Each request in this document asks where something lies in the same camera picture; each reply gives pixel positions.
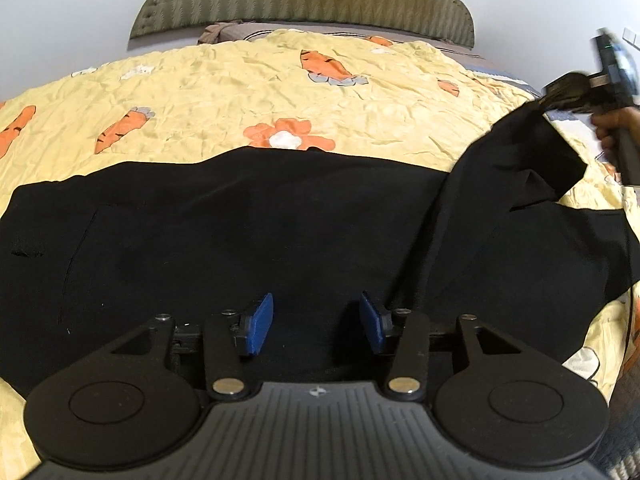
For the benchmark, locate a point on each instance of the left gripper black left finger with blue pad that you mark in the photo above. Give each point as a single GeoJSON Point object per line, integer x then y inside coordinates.
{"type": "Point", "coordinates": [211, 355]}

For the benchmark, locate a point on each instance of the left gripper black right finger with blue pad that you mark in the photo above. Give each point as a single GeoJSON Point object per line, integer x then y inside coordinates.
{"type": "Point", "coordinates": [401, 339]}

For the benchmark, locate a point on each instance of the black cloth garment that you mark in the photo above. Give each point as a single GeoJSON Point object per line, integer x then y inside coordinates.
{"type": "Point", "coordinates": [85, 260]}

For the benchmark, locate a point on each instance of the person's right hand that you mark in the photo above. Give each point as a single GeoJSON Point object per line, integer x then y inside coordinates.
{"type": "Point", "coordinates": [607, 124]}

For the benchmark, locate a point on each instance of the yellow carrot print bedspread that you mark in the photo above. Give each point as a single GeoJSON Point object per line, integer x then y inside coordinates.
{"type": "Point", "coordinates": [495, 407]}

